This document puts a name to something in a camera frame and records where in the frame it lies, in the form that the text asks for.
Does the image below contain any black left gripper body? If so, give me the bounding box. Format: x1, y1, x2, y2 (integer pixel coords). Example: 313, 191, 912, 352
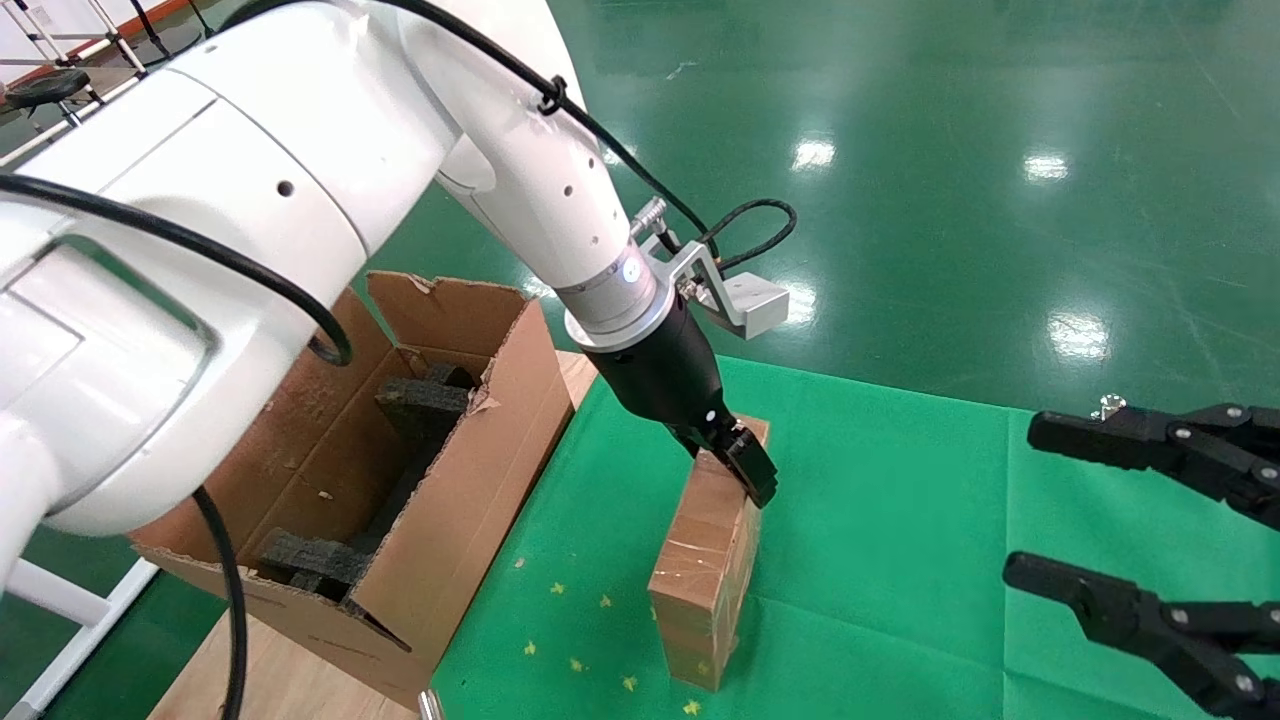
580, 298, 739, 453

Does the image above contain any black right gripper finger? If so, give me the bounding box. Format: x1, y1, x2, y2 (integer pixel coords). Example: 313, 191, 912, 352
1028, 403, 1280, 531
1003, 552, 1280, 720

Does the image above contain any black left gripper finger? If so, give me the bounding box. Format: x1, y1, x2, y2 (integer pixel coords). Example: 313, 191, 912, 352
666, 423, 715, 464
720, 424, 780, 510

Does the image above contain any small taped cardboard box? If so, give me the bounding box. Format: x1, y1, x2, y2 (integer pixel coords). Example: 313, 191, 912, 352
648, 415, 771, 693

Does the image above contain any large open cardboard carton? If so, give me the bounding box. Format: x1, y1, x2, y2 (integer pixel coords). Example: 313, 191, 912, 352
130, 270, 578, 711

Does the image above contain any green table mat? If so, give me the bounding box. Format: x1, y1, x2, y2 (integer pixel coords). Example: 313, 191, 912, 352
430, 355, 1280, 720

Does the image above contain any black foam insert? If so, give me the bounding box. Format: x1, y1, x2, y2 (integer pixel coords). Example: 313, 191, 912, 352
255, 362, 477, 601

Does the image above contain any white standing desk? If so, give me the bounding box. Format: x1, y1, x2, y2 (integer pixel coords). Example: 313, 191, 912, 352
0, 555, 163, 719

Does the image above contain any black round swivel stool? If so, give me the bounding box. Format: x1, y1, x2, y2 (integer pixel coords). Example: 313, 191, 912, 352
5, 68, 93, 129

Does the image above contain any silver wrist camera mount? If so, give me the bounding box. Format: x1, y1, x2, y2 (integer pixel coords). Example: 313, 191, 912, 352
638, 198, 791, 341

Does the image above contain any black camera cable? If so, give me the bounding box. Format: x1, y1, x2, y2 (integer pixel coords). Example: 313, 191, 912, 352
385, 0, 799, 273

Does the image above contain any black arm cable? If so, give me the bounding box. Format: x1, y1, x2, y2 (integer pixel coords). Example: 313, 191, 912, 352
0, 172, 353, 720

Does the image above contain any white frame table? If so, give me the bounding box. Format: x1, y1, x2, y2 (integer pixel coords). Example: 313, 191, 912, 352
0, 0, 151, 169

